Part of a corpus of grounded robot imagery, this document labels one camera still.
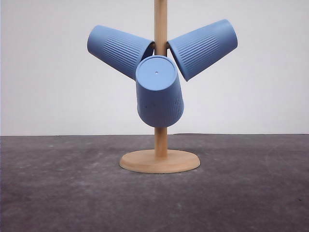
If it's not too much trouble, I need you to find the wooden mug tree stand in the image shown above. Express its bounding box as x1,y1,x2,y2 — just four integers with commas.
120,0,200,174

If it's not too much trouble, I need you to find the blue ribbed cup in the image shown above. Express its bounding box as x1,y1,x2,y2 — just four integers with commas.
136,55,184,128
87,25,154,80
167,19,238,81

